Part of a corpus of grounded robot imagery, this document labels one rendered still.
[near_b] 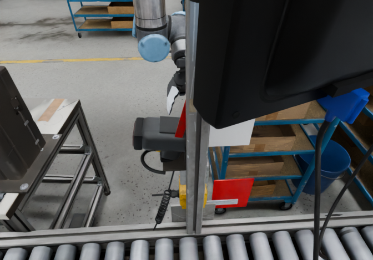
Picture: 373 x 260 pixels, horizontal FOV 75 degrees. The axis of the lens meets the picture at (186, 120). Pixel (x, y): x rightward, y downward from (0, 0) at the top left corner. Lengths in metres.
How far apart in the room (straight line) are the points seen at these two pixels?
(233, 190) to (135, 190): 1.14
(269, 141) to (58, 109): 0.97
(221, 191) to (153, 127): 0.27
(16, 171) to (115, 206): 0.87
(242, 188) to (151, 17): 0.51
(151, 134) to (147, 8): 0.35
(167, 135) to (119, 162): 1.45
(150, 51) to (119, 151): 1.35
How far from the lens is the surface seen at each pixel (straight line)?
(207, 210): 0.71
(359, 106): 0.30
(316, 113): 1.22
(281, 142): 1.22
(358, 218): 0.92
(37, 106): 1.29
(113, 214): 1.67
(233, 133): 0.49
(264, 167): 1.35
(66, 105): 1.23
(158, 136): 0.48
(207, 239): 0.73
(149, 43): 0.71
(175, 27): 0.87
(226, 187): 0.65
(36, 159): 1.01
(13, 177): 0.96
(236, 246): 0.73
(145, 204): 1.66
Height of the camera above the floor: 1.41
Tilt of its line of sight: 40 degrees down
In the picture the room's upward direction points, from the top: straight up
